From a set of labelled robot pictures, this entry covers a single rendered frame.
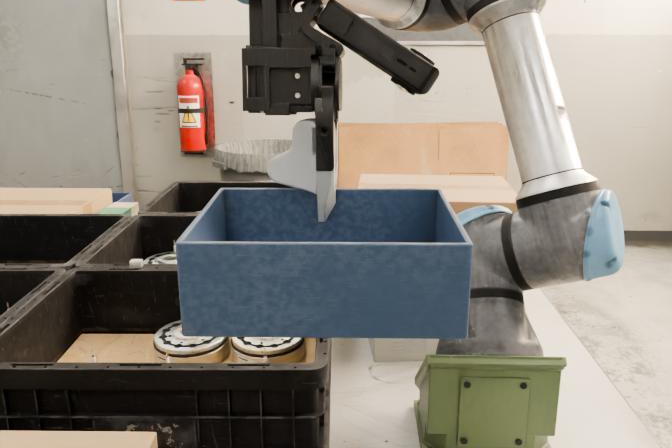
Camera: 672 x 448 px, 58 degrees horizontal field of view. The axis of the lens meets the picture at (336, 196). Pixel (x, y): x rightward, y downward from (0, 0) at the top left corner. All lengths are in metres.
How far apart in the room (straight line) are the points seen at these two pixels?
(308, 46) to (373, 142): 3.15
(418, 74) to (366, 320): 0.22
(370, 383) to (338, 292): 0.67
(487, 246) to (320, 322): 0.51
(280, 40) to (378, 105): 3.28
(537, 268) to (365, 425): 0.35
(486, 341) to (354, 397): 0.28
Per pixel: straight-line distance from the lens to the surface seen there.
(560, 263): 0.88
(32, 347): 0.90
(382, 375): 1.10
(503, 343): 0.86
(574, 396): 1.12
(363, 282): 0.41
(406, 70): 0.52
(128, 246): 1.21
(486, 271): 0.90
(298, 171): 0.53
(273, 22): 0.53
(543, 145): 0.89
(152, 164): 4.07
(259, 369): 0.66
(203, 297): 0.43
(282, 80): 0.52
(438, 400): 0.87
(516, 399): 0.88
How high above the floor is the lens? 1.26
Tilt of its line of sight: 14 degrees down
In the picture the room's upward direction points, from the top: straight up
